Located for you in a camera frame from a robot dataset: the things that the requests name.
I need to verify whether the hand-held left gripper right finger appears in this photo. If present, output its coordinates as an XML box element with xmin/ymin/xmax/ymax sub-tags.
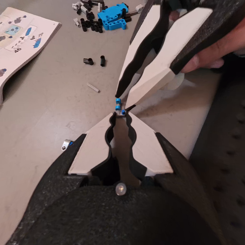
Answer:
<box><xmin>126</xmin><ymin>112</ymin><xmax>173</xmax><ymax>181</ymax></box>

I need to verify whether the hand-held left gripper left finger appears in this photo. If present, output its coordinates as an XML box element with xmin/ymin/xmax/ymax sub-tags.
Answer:
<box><xmin>68</xmin><ymin>112</ymin><xmax>116</xmax><ymax>181</ymax></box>

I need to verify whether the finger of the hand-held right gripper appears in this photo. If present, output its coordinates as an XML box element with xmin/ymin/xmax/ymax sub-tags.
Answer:
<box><xmin>115</xmin><ymin>4</ymin><xmax>170</xmax><ymax>98</ymax></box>
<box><xmin>125</xmin><ymin>7</ymin><xmax>213</xmax><ymax>110</ymax></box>

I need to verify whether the grey desk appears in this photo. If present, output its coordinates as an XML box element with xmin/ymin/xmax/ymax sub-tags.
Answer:
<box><xmin>0</xmin><ymin>0</ymin><xmax>222</xmax><ymax>245</ymax></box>

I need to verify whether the person's right hand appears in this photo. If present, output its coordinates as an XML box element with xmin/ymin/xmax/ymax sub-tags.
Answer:
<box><xmin>180</xmin><ymin>23</ymin><xmax>245</xmax><ymax>74</ymax></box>

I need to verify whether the blue angled beam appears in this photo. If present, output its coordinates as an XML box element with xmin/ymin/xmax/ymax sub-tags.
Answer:
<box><xmin>103</xmin><ymin>19</ymin><xmax>127</xmax><ymax>30</ymax></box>

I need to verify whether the blue panel piece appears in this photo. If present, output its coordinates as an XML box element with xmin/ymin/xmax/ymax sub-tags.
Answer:
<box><xmin>97</xmin><ymin>5</ymin><xmax>129</xmax><ymax>30</ymax></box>

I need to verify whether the pile of building pieces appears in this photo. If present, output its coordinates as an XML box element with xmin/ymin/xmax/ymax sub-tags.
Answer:
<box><xmin>72</xmin><ymin>0</ymin><xmax>144</xmax><ymax>33</ymax></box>

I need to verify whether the long grey axle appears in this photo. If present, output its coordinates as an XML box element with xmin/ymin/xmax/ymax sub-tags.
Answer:
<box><xmin>87</xmin><ymin>83</ymin><xmax>100</xmax><ymax>93</ymax></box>

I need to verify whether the dark perforated panel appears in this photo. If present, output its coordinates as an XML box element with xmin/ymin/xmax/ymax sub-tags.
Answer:
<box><xmin>189</xmin><ymin>56</ymin><xmax>245</xmax><ymax>245</ymax></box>

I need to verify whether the instruction booklet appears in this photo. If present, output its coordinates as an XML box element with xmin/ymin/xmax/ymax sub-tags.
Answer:
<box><xmin>0</xmin><ymin>7</ymin><xmax>62</xmax><ymax>106</ymax></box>

